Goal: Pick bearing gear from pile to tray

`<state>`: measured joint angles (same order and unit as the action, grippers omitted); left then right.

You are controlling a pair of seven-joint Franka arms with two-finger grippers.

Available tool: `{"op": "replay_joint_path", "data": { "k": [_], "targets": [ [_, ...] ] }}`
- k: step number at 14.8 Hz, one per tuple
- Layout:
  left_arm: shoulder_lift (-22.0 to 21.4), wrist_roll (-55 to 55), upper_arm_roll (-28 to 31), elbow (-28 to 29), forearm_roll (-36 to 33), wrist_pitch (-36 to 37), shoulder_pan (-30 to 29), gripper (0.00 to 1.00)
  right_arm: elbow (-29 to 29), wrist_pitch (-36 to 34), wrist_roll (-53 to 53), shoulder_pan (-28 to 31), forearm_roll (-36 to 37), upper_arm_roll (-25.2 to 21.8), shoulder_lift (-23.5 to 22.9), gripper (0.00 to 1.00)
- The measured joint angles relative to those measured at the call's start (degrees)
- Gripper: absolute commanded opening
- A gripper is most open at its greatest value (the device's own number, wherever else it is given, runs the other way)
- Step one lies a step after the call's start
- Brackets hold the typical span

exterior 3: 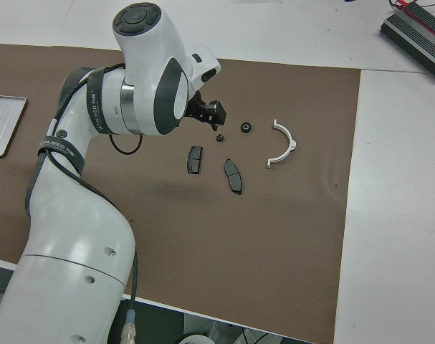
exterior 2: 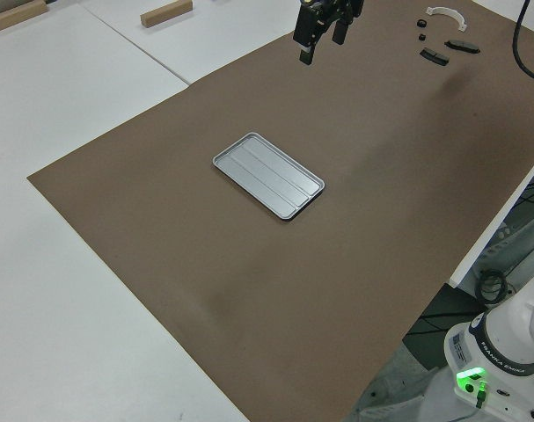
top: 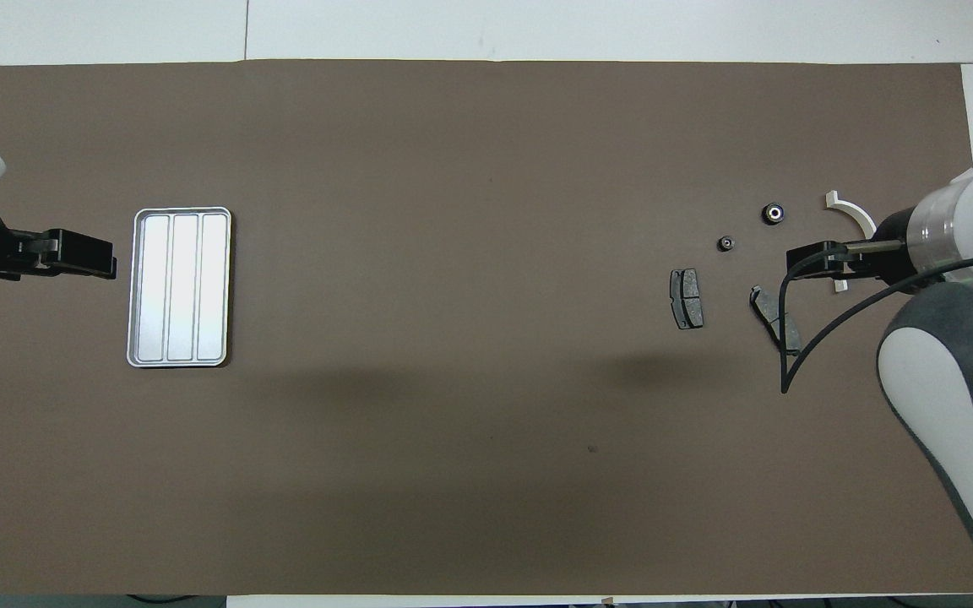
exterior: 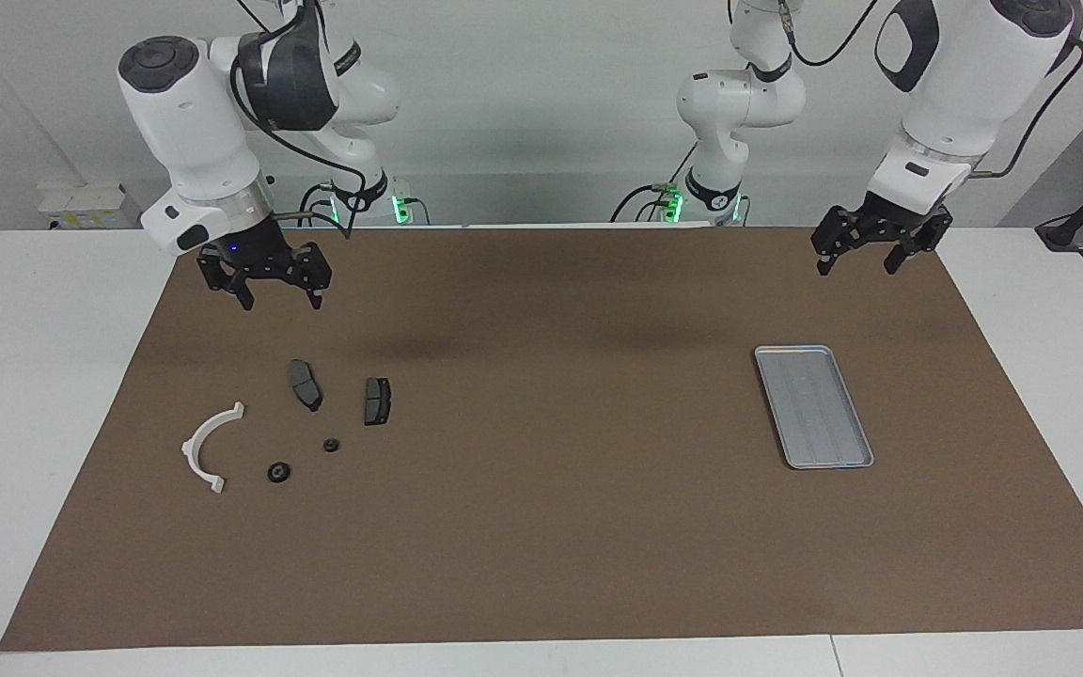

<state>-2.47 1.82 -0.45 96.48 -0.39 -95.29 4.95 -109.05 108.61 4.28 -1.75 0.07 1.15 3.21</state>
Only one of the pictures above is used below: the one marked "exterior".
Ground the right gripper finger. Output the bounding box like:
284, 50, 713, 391
295, 243, 333, 309
198, 249, 256, 311

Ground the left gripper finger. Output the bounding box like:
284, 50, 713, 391
884, 212, 954, 276
810, 207, 857, 276

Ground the silver metal tray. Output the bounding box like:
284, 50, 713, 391
753, 344, 875, 470

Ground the elongated dark brake pad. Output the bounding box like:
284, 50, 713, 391
288, 359, 324, 413

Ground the white power strip box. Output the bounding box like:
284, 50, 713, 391
37, 182, 143, 231

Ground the rectangular dark brake pad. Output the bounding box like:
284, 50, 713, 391
363, 376, 395, 427

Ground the brown table mat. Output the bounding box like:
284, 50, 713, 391
0, 226, 1083, 653

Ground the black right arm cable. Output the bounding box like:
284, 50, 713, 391
229, 0, 369, 241

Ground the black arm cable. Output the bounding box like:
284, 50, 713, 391
777, 0, 1083, 180
229, 0, 369, 241

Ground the black base cable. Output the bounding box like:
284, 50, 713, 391
609, 141, 698, 225
297, 179, 347, 229

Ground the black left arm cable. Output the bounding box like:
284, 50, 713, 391
777, 0, 1083, 180

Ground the white curved plastic bracket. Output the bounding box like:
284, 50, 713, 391
180, 401, 246, 495

